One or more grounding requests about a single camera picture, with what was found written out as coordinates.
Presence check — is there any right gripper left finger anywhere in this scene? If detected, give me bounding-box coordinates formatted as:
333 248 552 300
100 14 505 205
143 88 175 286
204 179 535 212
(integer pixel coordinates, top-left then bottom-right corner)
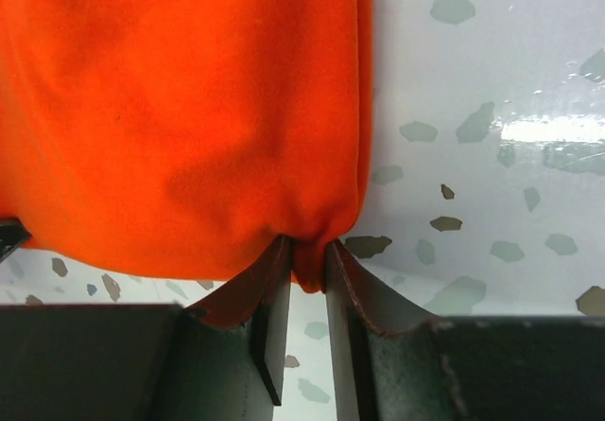
1 237 291 420

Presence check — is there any orange t shirt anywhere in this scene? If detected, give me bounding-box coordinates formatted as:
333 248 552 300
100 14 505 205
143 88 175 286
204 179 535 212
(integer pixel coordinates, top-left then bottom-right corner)
1 0 372 293

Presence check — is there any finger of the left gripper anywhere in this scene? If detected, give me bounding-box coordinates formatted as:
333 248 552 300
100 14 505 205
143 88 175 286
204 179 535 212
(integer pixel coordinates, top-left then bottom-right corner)
0 218 31 262

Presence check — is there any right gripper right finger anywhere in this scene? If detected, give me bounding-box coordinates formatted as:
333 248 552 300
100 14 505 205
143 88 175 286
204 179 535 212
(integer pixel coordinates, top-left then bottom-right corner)
325 241 604 420

